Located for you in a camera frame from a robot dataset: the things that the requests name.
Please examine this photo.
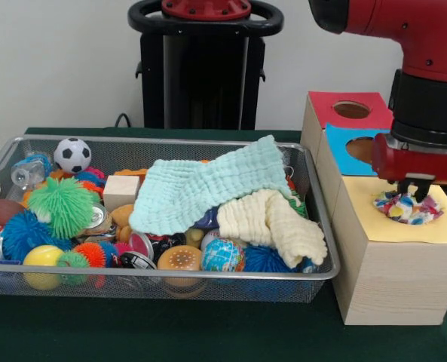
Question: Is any cream waffle cloth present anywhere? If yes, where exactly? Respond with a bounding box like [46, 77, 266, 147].
[217, 188, 328, 269]

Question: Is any burger squeeze toy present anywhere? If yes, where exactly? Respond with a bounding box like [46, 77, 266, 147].
[157, 244, 204, 299]

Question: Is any shallow clear mesh bin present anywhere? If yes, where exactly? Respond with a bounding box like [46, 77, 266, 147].
[0, 135, 341, 305]

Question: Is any small brown football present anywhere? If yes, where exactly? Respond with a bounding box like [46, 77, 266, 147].
[0, 199, 26, 227]

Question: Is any yellow ball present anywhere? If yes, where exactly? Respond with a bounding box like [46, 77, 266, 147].
[22, 244, 65, 290]

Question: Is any multicolour rope toy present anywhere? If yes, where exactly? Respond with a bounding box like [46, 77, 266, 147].
[372, 190, 445, 226]

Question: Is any lime green spiky ball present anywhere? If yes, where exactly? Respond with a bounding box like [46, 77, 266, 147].
[27, 176, 96, 241]

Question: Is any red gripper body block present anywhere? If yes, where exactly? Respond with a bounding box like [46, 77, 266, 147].
[372, 132, 447, 186]

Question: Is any dark green table cloth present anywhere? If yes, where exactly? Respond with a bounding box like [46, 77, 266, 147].
[0, 127, 447, 362]

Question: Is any small soccer ball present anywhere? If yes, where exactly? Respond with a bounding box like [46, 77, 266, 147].
[53, 137, 92, 174]

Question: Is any plain wooden block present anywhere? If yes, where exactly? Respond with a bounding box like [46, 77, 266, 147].
[103, 175, 141, 212]

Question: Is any globe print ball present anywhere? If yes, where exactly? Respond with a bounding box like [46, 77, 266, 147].
[200, 238, 246, 273]

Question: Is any mint green waffle cloth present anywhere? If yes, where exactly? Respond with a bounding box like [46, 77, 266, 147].
[128, 134, 303, 234]

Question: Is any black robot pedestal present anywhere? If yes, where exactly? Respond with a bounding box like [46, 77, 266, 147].
[127, 0, 284, 131]

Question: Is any wooden box with three holes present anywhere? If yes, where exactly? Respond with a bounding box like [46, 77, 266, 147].
[300, 90, 447, 326]

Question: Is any blue spiky ball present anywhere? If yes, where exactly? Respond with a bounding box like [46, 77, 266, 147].
[0, 210, 73, 263]

